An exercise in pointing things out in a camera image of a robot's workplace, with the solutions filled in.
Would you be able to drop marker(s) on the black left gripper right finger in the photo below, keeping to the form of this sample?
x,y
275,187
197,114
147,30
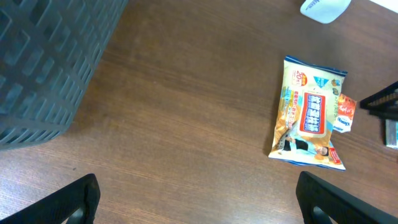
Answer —
x,y
322,202

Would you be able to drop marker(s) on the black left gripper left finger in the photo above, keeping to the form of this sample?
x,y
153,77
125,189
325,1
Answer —
x,y
74,203

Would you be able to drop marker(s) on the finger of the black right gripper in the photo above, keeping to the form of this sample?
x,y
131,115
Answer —
x,y
382,104

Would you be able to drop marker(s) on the teal tissue pack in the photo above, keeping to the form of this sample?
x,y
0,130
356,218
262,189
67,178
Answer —
x,y
391,134

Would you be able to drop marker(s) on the orange tissue pack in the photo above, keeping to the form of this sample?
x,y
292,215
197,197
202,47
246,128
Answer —
x,y
346,110

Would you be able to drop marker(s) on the yellow wet wipes pack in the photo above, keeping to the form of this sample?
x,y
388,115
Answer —
x,y
308,109

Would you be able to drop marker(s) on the white barcode scanner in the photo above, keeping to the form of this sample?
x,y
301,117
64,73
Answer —
x,y
324,11

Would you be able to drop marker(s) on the grey plastic basket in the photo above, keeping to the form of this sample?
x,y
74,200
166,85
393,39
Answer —
x,y
50,50

